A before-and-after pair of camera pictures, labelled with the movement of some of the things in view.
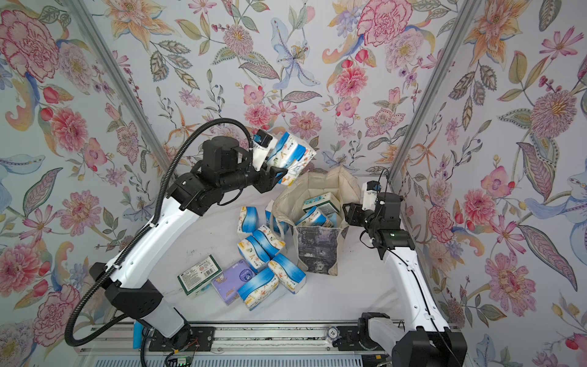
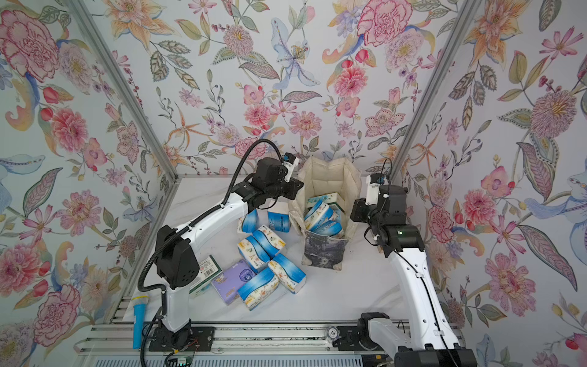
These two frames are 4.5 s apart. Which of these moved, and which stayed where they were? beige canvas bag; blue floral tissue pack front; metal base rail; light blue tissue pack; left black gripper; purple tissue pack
Moved: beige canvas bag; left black gripper
Stayed: purple tissue pack; blue floral tissue pack front; metal base rail; light blue tissue pack
